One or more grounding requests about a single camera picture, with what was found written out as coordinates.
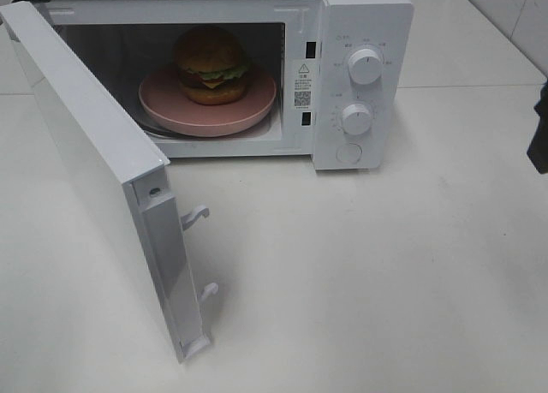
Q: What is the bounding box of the warning label sticker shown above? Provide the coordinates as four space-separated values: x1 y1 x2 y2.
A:
290 59 317 110

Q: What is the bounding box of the round door release button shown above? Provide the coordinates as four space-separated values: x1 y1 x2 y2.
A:
336 143 362 164

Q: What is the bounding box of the glass microwave turntable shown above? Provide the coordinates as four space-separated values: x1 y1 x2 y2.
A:
137 111 282 140

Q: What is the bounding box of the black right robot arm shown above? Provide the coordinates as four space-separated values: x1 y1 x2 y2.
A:
527 83 548 175

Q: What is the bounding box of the white microwave door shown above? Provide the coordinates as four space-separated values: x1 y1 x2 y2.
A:
1 2 218 360

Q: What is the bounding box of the white upper power knob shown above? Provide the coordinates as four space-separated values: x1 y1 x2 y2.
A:
347 45 384 86

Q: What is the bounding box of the pink plate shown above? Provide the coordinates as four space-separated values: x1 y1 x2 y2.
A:
139 64 277 138

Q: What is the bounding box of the white lower timer knob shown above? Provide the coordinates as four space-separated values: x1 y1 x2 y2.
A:
341 104 373 136

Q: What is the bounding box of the white microwave oven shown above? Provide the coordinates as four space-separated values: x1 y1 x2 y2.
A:
1 0 414 174

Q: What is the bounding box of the burger with lettuce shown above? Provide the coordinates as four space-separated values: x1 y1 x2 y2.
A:
172 25 252 105

